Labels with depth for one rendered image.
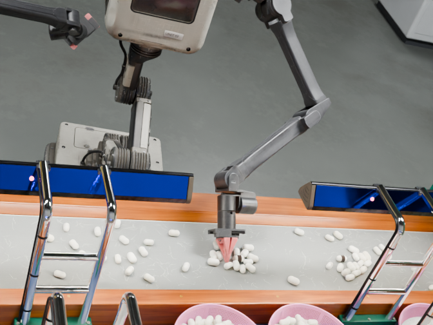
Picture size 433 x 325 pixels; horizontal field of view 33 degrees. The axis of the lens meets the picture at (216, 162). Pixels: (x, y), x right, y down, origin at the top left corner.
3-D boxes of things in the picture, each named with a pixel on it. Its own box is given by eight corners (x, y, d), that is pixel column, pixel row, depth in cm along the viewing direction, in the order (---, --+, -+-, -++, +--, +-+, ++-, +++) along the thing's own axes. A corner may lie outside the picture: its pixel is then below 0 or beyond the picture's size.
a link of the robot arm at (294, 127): (295, 111, 250) (316, 106, 241) (303, 125, 251) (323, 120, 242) (207, 178, 229) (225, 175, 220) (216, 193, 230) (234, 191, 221)
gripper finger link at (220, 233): (238, 262, 220) (238, 231, 222) (216, 261, 218) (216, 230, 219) (229, 262, 226) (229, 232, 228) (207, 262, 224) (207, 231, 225)
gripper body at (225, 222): (246, 235, 223) (245, 211, 224) (215, 234, 219) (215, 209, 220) (237, 236, 229) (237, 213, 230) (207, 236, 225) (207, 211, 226)
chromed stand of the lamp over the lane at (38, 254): (9, 280, 202) (33, 156, 177) (81, 281, 210) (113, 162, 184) (12, 336, 189) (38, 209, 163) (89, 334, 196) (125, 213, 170)
